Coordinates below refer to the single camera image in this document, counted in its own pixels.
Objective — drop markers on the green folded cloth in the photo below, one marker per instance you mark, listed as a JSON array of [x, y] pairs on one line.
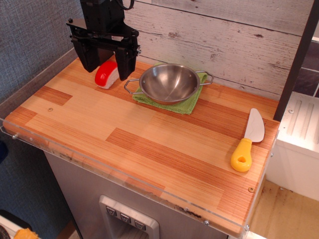
[[185, 107]]

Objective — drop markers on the grey toy fridge cabinet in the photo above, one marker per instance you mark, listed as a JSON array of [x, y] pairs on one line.
[[83, 189]]

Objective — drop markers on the red white toy sushi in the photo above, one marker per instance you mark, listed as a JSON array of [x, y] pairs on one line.
[[107, 74]]

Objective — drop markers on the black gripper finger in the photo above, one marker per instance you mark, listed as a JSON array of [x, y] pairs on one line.
[[88, 53], [126, 61]]

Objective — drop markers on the yellow handled toy knife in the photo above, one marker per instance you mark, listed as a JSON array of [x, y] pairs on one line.
[[241, 159]]

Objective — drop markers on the white toy sink unit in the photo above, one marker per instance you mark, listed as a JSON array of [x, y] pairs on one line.
[[294, 162]]

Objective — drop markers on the yellow object bottom left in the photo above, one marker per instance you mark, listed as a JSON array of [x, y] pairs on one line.
[[25, 234]]

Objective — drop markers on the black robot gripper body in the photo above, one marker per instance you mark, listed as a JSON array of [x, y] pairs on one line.
[[103, 27]]

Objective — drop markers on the silver ice dispenser panel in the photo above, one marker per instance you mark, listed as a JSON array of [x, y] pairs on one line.
[[124, 219]]

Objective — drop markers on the stainless steel two-handled bowl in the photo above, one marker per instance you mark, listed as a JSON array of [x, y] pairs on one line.
[[169, 84]]

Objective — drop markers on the dark right frame post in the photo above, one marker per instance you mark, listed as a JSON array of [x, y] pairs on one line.
[[298, 61]]

